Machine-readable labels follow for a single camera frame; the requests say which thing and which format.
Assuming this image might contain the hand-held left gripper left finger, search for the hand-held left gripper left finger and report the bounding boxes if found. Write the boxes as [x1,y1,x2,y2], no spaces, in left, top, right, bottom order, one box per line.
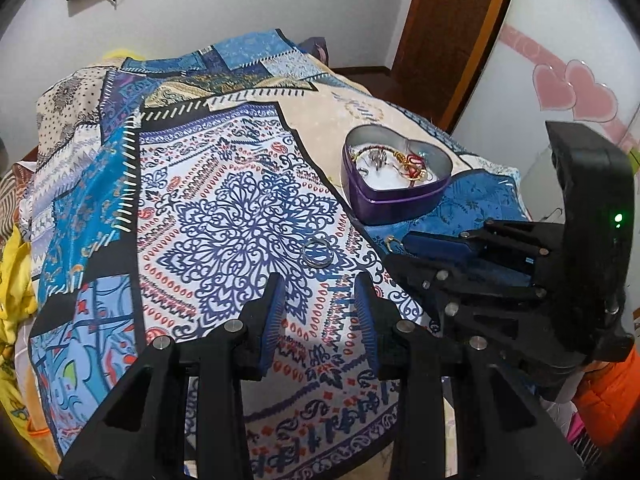
[57,272,287,480]

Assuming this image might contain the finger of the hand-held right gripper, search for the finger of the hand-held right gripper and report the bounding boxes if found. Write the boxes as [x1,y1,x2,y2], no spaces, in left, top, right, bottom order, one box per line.
[384,255,547,352]
[402,217,568,281]

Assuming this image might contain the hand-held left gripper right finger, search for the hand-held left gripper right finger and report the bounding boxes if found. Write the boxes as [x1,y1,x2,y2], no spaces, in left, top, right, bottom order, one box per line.
[352,274,586,480]

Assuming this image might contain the silver ring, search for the silver ring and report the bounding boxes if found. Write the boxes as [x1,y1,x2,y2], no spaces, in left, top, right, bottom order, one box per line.
[300,240,333,267]

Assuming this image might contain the purple heart-shaped tin box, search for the purple heart-shaped tin box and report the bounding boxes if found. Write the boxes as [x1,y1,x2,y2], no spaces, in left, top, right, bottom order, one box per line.
[341,125,453,226]

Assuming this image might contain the red and gold bracelet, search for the red and gold bracelet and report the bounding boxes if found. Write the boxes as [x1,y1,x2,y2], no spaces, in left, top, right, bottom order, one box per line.
[395,151,435,182]

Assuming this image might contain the red beaded string bracelet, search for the red beaded string bracelet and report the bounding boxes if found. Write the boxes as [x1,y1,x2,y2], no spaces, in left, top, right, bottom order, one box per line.
[350,144,401,163]

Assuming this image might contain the blue patterned patchwork blanket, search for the blue patterned patchwork blanket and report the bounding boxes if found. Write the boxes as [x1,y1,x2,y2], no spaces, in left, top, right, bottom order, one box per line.
[20,27,531,480]

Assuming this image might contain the pink heart stickers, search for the pink heart stickers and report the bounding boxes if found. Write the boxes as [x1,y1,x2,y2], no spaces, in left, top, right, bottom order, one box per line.
[531,59,621,123]

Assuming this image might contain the brown wooden door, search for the brown wooden door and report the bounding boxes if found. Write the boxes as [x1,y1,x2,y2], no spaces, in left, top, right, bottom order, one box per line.
[390,0,516,131]

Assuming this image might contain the white sliding wardrobe door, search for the white sliding wardrobe door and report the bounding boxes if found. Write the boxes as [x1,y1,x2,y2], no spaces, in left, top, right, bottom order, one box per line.
[450,0,640,226]

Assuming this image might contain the yellow cloth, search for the yellow cloth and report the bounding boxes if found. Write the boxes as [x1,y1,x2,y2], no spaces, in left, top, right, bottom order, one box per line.
[0,225,56,476]

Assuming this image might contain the striped bed sheet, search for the striped bed sheet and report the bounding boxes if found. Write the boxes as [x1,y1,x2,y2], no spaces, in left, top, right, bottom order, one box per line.
[0,160,36,241]

